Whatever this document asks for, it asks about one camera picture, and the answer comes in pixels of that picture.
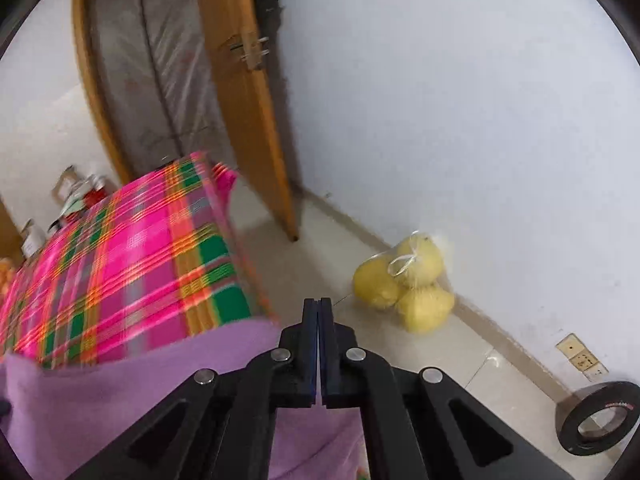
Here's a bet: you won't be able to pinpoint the brown labelled cardboard box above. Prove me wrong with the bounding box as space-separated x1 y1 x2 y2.
52 165 84 207

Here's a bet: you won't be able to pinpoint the yellow pomelo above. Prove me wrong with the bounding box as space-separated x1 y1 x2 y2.
352 255 402 311
396 284 457 336
390 232 447 289

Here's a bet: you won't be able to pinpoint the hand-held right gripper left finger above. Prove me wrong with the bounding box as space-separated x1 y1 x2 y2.
67 298 318 480

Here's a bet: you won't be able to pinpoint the wooden door frame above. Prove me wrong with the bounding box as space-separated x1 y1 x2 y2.
71 0 201 188

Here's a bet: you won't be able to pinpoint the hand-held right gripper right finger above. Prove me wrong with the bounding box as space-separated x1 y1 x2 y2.
319 297 573 480

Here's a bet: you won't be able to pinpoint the pink green plaid blanket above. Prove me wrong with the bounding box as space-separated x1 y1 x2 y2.
0 150 281 372

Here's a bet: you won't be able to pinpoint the purple fleece pants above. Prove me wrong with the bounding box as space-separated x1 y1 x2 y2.
0 317 371 480

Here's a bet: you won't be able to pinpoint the translucent screen curtain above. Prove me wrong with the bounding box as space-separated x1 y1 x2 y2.
87 0 237 177

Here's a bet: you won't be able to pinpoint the wall socket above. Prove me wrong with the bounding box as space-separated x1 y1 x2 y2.
556 332 611 382

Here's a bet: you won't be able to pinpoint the black tape roll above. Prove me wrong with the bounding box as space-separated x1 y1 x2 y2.
555 381 640 457

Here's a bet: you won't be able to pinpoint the wooden door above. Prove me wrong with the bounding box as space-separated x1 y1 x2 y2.
195 0 302 244

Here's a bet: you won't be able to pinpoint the white cardboard box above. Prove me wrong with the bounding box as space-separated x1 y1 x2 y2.
20 219 49 262

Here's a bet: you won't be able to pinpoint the clear plastic fruit bag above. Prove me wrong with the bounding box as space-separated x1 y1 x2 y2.
351 230 457 336

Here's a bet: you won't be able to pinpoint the metal door handle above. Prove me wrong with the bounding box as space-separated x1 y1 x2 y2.
229 35 271 70

